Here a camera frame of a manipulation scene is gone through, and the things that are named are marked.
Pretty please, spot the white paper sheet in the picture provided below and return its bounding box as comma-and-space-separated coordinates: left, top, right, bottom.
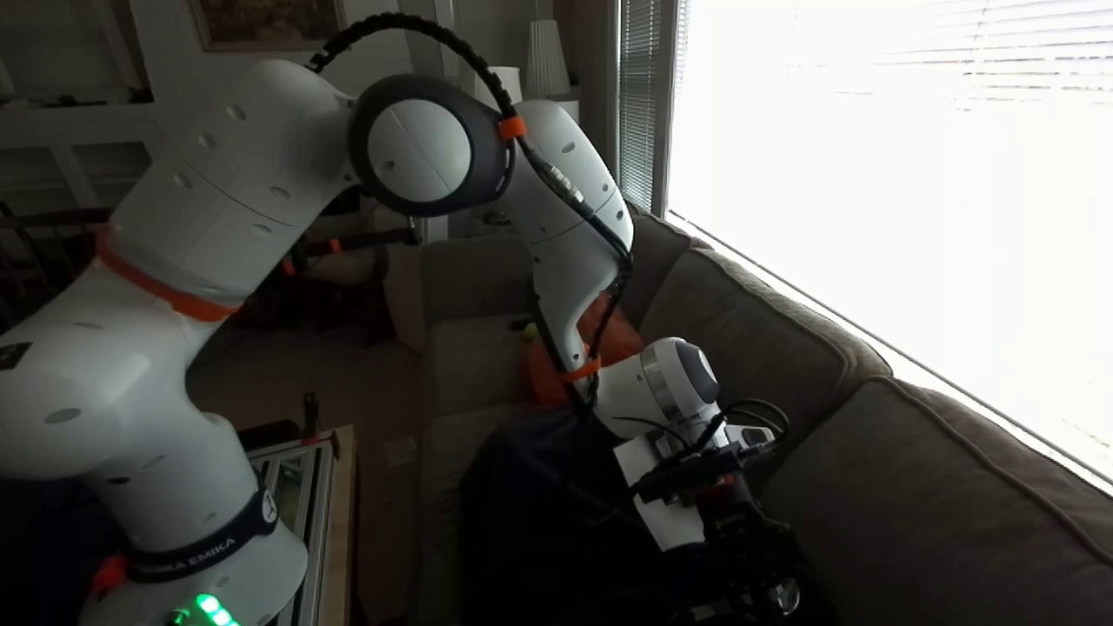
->
613, 439, 708, 552

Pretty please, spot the grey fabric couch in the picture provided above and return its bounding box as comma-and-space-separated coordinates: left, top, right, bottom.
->
419, 217, 1113, 626

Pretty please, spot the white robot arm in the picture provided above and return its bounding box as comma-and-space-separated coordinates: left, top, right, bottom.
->
0, 13, 776, 626

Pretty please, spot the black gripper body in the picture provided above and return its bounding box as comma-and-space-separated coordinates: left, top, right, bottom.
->
701, 474, 803, 620

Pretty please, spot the white table lamp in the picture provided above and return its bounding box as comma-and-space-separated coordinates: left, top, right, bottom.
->
526, 17, 575, 97

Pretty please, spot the dark blanket on couch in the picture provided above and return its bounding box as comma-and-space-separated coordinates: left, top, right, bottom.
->
455, 406, 839, 626

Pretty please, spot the wooden table with rails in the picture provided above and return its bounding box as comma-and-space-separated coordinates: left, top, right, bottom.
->
245, 423, 356, 626

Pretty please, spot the framed wall picture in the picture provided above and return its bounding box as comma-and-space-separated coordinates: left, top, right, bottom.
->
188, 0, 346, 52

